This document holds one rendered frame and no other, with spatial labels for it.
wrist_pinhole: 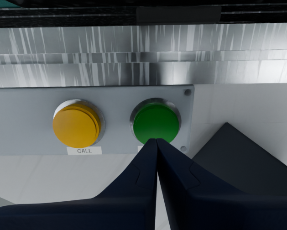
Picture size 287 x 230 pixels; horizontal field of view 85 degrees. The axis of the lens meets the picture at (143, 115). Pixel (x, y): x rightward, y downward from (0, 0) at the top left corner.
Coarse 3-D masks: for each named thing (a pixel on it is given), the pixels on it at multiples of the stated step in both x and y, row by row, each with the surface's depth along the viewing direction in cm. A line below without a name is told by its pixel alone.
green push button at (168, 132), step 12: (144, 108) 13; (156, 108) 13; (168, 108) 13; (144, 120) 13; (156, 120) 13; (168, 120) 13; (144, 132) 13; (156, 132) 13; (168, 132) 13; (144, 144) 14
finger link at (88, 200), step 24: (144, 168) 6; (120, 192) 5; (144, 192) 4; (0, 216) 2; (24, 216) 2; (48, 216) 2; (72, 216) 2; (96, 216) 2; (120, 216) 2; (144, 216) 2
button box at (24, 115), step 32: (0, 96) 14; (32, 96) 14; (64, 96) 14; (96, 96) 14; (128, 96) 14; (160, 96) 14; (192, 96) 14; (0, 128) 15; (32, 128) 15; (128, 128) 15
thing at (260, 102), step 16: (208, 96) 24; (224, 96) 24; (240, 96) 24; (256, 96) 24; (272, 96) 24; (208, 112) 25; (224, 112) 25; (240, 112) 25; (256, 112) 25; (272, 112) 25
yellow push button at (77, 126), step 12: (72, 108) 13; (84, 108) 13; (60, 120) 13; (72, 120) 13; (84, 120) 13; (96, 120) 13; (60, 132) 13; (72, 132) 13; (84, 132) 13; (96, 132) 14; (72, 144) 14; (84, 144) 14
